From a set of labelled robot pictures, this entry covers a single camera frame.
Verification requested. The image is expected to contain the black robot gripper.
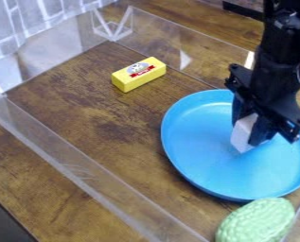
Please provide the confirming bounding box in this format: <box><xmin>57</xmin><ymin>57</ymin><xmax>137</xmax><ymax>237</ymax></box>
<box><xmin>225</xmin><ymin>0</ymin><xmax>300</xmax><ymax>147</ymax></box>

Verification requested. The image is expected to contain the white speckled block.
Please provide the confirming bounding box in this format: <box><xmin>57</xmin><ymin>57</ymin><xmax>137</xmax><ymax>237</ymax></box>
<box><xmin>230</xmin><ymin>113</ymin><xmax>259</xmax><ymax>153</ymax></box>

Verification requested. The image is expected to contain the blue round tray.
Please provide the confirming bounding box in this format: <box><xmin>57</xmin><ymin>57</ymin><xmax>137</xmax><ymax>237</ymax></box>
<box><xmin>161</xmin><ymin>90</ymin><xmax>300</xmax><ymax>202</ymax></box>

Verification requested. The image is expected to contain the yellow toy block with label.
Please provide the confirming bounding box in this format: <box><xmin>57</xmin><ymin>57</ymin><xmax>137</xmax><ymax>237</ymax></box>
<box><xmin>111</xmin><ymin>57</ymin><xmax>166</xmax><ymax>93</ymax></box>

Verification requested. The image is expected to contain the green bumpy toy vegetable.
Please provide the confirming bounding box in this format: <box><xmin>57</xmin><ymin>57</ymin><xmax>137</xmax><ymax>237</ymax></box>
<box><xmin>216</xmin><ymin>198</ymin><xmax>295</xmax><ymax>242</ymax></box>

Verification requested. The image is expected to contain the black bar on table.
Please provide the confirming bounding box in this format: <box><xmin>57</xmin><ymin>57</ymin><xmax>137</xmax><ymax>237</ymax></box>
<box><xmin>221</xmin><ymin>0</ymin><xmax>264</xmax><ymax>21</ymax></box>

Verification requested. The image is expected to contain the clear acrylic enclosure wall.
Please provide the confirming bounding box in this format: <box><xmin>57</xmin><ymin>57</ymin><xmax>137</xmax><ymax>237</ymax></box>
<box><xmin>0</xmin><ymin>0</ymin><xmax>300</xmax><ymax>242</ymax></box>

